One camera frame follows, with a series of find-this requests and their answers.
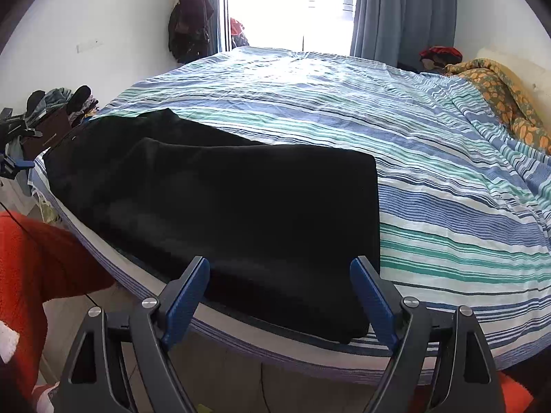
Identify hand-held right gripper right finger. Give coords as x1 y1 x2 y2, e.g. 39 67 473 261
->
350 256 505 413

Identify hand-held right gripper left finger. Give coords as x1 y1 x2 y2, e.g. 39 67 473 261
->
55 256 211 413

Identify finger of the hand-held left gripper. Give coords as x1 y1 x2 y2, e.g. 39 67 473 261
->
0 107 42 139
0 152 35 178

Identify black pants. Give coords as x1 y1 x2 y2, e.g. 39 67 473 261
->
43 108 382 345

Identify pile of mixed clothes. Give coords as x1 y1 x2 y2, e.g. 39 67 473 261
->
25 85 100 127

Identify person's orange fleece clothing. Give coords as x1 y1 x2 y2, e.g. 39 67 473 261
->
0 211 116 413

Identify blue green striped bedspread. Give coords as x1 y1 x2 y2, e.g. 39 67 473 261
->
32 46 551 385

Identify dark hanging clothes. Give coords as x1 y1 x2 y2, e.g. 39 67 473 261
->
168 0 215 64

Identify red cloth by window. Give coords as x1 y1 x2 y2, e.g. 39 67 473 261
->
230 17 250 49

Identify orange floral quilt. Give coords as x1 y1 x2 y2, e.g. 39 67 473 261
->
445 58 551 156

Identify red and black clothing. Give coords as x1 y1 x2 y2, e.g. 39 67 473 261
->
419 45 463 70

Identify cream padded headboard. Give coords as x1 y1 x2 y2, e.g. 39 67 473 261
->
476 45 551 108

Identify grey-blue curtain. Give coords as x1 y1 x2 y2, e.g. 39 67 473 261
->
350 0 458 72

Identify bright window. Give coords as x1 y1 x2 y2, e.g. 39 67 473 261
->
219 0 360 56

